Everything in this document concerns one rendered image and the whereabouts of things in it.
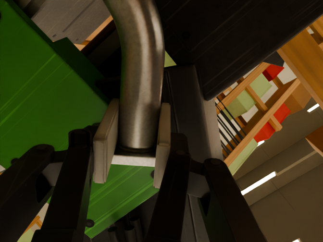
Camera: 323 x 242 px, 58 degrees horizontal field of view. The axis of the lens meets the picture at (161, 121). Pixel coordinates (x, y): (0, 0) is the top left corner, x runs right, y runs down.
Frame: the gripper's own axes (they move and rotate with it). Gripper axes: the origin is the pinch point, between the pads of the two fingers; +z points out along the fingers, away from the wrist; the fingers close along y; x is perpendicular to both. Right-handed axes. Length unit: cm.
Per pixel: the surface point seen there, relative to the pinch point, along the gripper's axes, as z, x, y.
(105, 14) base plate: 72, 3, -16
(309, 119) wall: 788, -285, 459
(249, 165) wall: 795, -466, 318
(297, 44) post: 74, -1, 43
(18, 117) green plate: 4.4, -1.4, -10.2
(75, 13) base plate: 58, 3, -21
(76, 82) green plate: 4.4, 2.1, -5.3
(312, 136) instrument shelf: 47, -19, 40
